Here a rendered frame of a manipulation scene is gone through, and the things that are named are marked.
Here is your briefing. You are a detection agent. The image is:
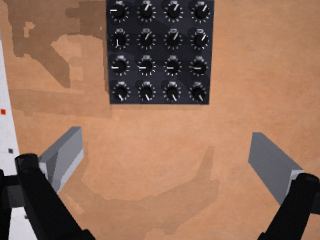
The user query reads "black knob box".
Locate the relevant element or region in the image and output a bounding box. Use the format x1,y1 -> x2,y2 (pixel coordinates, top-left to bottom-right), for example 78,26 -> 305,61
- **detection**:
106,0 -> 214,105

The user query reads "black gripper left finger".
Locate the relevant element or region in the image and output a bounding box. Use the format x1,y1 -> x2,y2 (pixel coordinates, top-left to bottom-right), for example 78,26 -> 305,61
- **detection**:
0,126 -> 96,240

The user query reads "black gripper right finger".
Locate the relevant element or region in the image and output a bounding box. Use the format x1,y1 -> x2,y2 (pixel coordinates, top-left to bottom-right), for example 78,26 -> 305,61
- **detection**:
248,132 -> 320,240

